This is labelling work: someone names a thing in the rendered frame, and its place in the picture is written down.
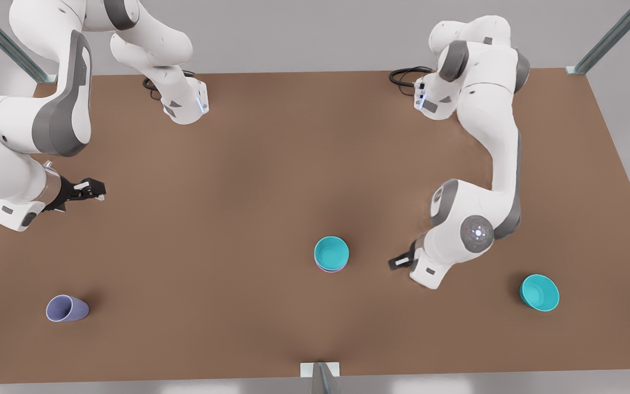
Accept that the teal bowl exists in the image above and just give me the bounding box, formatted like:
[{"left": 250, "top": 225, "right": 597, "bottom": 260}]
[
  {"left": 520, "top": 274, "right": 561, "bottom": 313},
  {"left": 314, "top": 236, "right": 350, "bottom": 271}
]

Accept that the lilac cup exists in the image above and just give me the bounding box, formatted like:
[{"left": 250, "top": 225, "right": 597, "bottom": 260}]
[{"left": 45, "top": 294, "right": 90, "bottom": 323}]

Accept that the black cable loop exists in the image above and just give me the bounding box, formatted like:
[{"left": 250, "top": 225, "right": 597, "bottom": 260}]
[
  {"left": 388, "top": 66, "right": 435, "bottom": 97},
  {"left": 142, "top": 69, "right": 196, "bottom": 102}
]

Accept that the silver frame post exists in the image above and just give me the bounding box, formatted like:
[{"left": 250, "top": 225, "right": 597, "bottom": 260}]
[
  {"left": 300, "top": 361, "right": 341, "bottom": 394},
  {"left": 0, "top": 0, "right": 57, "bottom": 84},
  {"left": 565, "top": 0, "right": 630, "bottom": 76}
]

